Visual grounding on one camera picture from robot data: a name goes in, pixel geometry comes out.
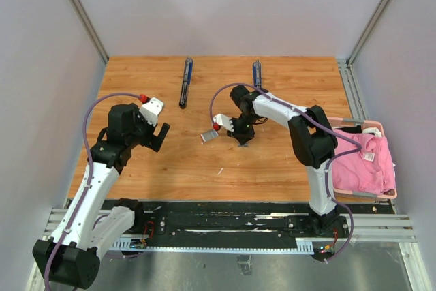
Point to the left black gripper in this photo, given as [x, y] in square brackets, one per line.
[152, 141]

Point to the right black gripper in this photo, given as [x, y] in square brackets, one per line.
[241, 137]

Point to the silver staple strip block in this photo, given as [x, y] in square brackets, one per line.
[208, 135]

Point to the blue stapler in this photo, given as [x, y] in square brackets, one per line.
[188, 68]
[257, 74]

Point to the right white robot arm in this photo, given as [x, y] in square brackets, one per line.
[312, 143]

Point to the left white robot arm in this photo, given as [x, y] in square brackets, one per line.
[74, 250]

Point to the pink plastic basket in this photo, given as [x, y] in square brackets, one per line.
[357, 127]

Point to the pink cloth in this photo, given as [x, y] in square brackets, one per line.
[369, 170]

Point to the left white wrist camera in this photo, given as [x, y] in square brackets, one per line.
[151, 110]

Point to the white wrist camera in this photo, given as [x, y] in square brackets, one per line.
[224, 122]
[151, 110]

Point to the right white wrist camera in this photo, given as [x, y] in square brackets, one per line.
[224, 122]

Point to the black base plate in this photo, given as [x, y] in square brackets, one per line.
[177, 223]

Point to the grey cable duct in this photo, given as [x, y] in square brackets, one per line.
[258, 246]

